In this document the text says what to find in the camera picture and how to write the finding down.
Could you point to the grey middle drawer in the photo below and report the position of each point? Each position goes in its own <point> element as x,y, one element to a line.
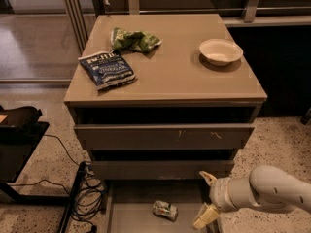
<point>159,170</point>

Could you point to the metal railing frame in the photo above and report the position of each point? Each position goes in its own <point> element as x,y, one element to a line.
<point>245,11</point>

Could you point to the green crumpled chip bag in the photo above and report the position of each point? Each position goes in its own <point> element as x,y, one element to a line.
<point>140,41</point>

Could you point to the grey drawer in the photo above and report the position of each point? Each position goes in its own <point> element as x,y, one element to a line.
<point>130,206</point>
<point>159,170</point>
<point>164,137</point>

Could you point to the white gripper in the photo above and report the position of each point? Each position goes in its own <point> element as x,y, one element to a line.
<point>219,193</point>

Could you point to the blue vinegar chip bag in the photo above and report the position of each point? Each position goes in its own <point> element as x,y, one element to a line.
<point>108,69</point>

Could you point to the black side table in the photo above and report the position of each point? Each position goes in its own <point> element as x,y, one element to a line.
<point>20,133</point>

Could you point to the grey drawer cabinet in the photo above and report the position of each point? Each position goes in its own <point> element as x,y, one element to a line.
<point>175,85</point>

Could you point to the white bowl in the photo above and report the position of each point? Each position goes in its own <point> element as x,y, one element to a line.
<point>220,52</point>

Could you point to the grey bottom drawer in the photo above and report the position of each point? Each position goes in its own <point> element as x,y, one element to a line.
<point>130,206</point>

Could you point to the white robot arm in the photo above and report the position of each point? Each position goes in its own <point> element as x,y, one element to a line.
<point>266,189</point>

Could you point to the grey top drawer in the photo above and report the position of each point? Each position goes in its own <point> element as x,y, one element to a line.
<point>164,137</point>

